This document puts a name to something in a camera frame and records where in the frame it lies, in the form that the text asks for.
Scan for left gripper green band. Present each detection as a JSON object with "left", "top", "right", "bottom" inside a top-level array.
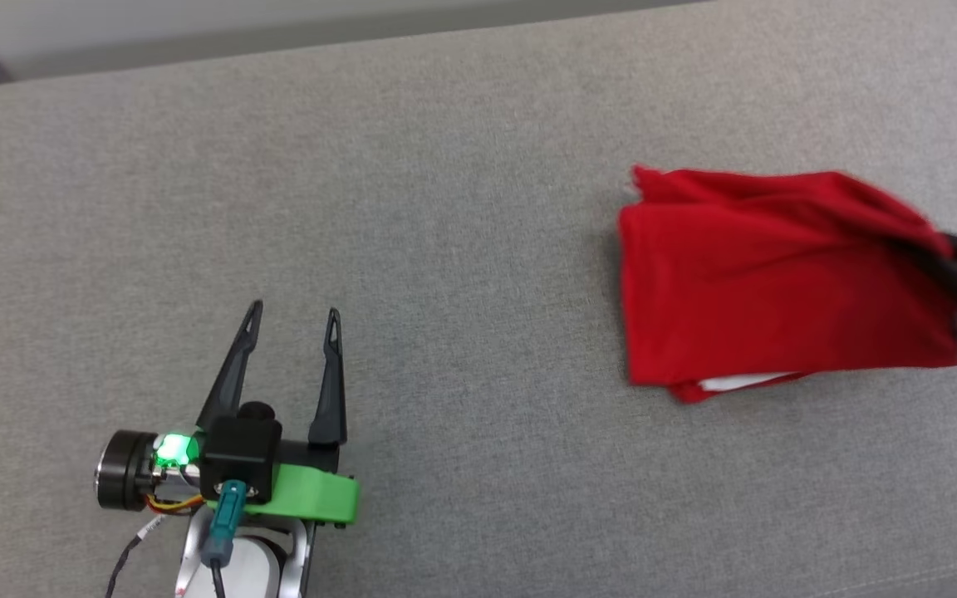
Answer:
[{"left": 195, "top": 300, "right": 361, "bottom": 526}]

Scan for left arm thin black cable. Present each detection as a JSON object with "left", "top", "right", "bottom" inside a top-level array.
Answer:
[{"left": 103, "top": 513, "right": 170, "bottom": 598}]

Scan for red basketball jersey white trim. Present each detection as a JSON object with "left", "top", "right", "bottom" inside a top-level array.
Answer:
[{"left": 617, "top": 164, "right": 957, "bottom": 406}]

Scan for left camera teal cable plug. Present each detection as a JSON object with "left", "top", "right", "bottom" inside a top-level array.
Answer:
[{"left": 204, "top": 479, "right": 248, "bottom": 598}]

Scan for left gripper black cylindrical motor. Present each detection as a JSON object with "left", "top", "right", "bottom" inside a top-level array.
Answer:
[{"left": 94, "top": 429, "right": 200, "bottom": 511}]

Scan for grey fabric sofa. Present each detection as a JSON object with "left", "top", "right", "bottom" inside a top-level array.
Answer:
[{"left": 0, "top": 0, "right": 957, "bottom": 598}]

